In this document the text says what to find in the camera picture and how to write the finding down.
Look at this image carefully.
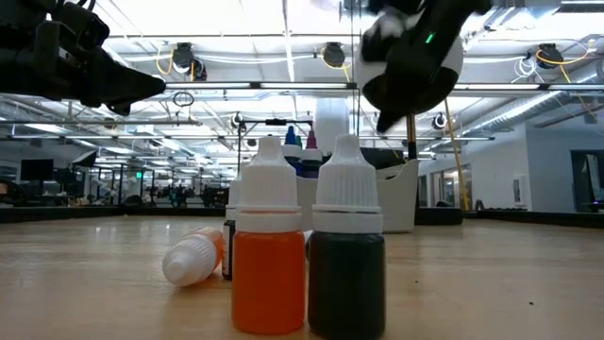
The large blue-capped coloring bottle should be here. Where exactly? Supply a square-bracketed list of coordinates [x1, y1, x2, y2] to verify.
[281, 126, 304, 179]

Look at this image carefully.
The black aluminium frame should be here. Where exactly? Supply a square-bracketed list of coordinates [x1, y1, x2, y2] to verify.
[0, 205, 604, 230]

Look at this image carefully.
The black ceiling cable reel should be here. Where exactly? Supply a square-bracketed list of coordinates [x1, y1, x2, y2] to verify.
[322, 41, 348, 70]
[171, 41, 209, 82]
[536, 42, 562, 71]

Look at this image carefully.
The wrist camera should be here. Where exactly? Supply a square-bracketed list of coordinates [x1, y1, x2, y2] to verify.
[55, 3, 111, 48]
[361, 8, 411, 62]

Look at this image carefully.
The yellow hanging cable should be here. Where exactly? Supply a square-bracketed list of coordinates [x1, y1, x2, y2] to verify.
[443, 96, 472, 213]

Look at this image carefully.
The black background monitor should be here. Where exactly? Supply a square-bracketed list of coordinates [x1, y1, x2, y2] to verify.
[20, 158, 56, 183]

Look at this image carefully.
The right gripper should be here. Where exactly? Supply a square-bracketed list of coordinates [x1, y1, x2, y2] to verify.
[376, 11, 490, 134]

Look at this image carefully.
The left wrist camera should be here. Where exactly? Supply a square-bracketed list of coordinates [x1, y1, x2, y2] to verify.
[55, 3, 111, 48]

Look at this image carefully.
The grey plastic bin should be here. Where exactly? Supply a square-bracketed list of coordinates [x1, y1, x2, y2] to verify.
[295, 158, 420, 234]

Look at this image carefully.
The white globe table lamp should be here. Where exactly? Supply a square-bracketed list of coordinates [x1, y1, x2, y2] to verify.
[353, 4, 465, 164]

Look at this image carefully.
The small dark green dropper bottle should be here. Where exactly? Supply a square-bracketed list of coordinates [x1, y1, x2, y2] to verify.
[306, 133, 387, 340]

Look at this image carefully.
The large purple-capped coloring bottle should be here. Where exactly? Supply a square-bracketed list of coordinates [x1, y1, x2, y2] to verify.
[300, 129, 326, 179]

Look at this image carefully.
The small orange dropper bottle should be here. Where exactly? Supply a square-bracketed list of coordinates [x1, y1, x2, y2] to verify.
[161, 226, 226, 288]
[230, 135, 307, 336]

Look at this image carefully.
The black-framed light bar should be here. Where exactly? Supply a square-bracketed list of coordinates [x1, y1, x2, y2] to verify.
[452, 82, 604, 92]
[162, 80, 359, 92]

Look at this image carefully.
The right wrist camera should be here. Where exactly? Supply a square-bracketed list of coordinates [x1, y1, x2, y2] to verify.
[361, 8, 411, 62]

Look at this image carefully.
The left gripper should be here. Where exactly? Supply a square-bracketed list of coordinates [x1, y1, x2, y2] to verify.
[0, 23, 167, 117]

